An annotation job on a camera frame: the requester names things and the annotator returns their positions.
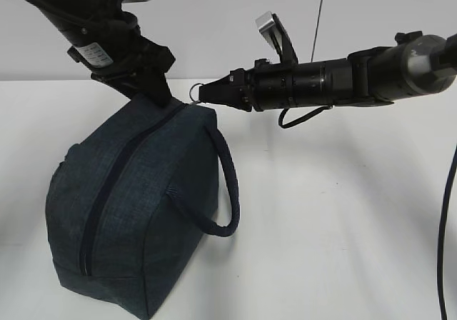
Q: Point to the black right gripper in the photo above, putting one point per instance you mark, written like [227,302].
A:
[250,88]

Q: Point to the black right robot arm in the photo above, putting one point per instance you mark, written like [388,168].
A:
[418,65]

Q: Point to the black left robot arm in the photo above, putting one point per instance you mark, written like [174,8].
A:
[70,16]

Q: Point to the dark blue lunch bag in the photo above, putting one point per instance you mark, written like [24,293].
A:
[128,206]

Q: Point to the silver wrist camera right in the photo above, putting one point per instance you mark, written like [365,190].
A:
[273,31]

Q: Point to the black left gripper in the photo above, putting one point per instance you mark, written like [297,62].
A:
[120,57]

